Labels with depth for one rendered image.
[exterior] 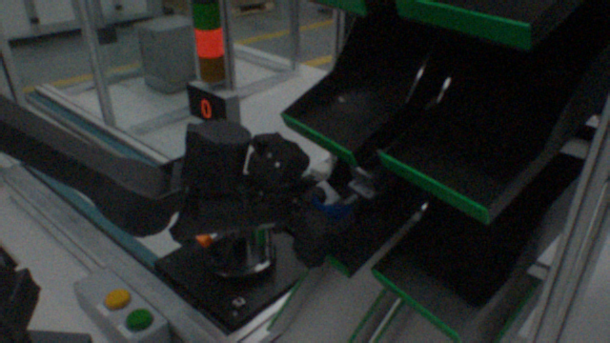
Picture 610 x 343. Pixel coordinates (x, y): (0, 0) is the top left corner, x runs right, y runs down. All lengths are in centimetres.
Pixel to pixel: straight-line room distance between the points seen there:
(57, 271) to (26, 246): 14
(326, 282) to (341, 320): 7
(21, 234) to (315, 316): 84
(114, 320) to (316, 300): 36
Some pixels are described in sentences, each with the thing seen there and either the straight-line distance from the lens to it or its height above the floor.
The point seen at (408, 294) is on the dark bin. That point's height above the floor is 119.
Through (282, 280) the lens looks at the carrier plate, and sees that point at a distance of 96.
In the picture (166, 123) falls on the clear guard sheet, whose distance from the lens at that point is 135.
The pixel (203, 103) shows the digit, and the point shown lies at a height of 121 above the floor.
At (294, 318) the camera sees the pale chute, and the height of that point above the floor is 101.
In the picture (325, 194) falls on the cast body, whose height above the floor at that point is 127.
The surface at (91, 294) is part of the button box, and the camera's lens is 103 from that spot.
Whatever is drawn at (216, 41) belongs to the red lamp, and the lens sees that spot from 102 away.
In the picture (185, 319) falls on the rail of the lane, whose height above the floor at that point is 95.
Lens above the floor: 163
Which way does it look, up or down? 32 degrees down
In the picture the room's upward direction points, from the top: straight up
